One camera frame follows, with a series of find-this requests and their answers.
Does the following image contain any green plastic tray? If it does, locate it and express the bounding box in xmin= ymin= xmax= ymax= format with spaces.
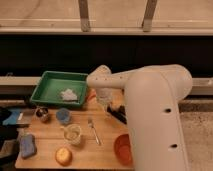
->
xmin=30 ymin=71 xmax=87 ymax=108

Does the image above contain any blue sponge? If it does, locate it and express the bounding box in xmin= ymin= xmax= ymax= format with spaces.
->
xmin=20 ymin=134 xmax=37 ymax=159

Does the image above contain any blue plastic cup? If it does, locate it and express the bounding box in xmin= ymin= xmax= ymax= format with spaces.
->
xmin=56 ymin=108 xmax=71 ymax=125

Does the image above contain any metal fork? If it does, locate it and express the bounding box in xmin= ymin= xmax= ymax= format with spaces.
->
xmin=88 ymin=118 xmax=101 ymax=146

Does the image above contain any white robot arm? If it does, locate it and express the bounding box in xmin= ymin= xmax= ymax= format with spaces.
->
xmin=87 ymin=64 xmax=193 ymax=171

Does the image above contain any black brush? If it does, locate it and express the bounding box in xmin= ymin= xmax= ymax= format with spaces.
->
xmin=107 ymin=106 xmax=127 ymax=124

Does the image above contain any white crumpled cloth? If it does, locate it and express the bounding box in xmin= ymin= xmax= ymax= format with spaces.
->
xmin=60 ymin=89 xmax=78 ymax=101

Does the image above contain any clear glass measuring cup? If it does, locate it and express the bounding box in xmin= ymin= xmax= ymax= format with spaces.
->
xmin=61 ymin=124 xmax=82 ymax=146

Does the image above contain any wooden cutting board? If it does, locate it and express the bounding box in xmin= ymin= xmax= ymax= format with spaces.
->
xmin=15 ymin=90 xmax=133 ymax=170

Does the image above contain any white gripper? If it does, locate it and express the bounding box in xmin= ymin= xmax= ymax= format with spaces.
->
xmin=96 ymin=88 xmax=113 ymax=109

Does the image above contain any orange plastic bowl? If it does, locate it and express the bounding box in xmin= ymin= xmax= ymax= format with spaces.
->
xmin=114 ymin=134 xmax=133 ymax=166

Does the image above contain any yellow round bread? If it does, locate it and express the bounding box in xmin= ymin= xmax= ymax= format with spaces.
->
xmin=55 ymin=147 xmax=72 ymax=166

